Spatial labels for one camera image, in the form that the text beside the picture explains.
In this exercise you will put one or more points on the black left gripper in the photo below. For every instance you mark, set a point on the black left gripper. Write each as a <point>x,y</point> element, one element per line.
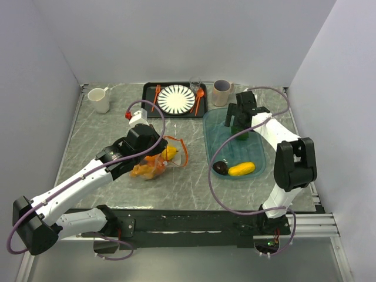
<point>160,148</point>

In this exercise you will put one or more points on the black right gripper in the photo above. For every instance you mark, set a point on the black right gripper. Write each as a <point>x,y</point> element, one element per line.
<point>234,110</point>

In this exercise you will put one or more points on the green lime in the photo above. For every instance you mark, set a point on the green lime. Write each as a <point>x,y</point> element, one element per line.
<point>235,130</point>

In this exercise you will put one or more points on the orange fruit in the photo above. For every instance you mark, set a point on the orange fruit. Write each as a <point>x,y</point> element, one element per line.
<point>156,162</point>

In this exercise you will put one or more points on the yellow lumpy food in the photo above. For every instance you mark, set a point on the yellow lumpy food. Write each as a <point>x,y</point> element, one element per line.
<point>169,153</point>

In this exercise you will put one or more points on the golden ginger root toy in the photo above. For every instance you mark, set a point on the golden ginger root toy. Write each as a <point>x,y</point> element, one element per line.
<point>146,171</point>

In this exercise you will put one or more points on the clear zip top bag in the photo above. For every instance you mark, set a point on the clear zip top bag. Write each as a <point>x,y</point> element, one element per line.
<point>180,160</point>

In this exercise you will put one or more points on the yellow banana toy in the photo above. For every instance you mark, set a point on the yellow banana toy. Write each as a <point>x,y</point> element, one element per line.
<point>242,169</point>

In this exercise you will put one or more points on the dark purple food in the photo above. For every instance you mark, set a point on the dark purple food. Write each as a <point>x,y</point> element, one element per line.
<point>221,168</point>

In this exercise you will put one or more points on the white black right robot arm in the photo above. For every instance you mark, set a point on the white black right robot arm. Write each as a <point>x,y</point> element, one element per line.
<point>295,164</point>

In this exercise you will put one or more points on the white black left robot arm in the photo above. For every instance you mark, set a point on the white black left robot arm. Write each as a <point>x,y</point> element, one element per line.
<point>28,214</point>

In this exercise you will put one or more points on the beige mug purple inside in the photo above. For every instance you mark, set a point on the beige mug purple inside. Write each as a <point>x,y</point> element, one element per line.
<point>221,92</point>

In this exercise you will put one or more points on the teal transparent plastic container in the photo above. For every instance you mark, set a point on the teal transparent plastic container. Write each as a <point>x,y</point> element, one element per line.
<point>236,151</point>

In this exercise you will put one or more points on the orange plastic spoon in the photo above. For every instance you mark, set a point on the orange plastic spoon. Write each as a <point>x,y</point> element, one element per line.
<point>200,94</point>

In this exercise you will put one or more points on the white black striped plate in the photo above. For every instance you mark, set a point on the white black striped plate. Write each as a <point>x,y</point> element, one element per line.
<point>176,99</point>

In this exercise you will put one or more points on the orange plastic fork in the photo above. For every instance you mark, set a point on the orange plastic fork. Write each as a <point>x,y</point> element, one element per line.
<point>157,91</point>

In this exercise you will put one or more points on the clear drinking glass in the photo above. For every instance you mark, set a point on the clear drinking glass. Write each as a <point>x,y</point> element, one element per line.
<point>195,84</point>

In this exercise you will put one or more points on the white mug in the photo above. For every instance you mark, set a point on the white mug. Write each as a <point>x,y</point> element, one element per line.
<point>99,99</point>

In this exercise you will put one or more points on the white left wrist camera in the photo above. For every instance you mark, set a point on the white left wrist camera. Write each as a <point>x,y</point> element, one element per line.
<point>138,117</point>

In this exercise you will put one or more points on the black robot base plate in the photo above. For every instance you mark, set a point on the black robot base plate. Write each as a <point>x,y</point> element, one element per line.
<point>189,228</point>

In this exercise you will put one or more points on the aluminium frame rail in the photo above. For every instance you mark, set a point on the aluminium frame rail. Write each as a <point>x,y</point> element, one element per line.
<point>86,222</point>

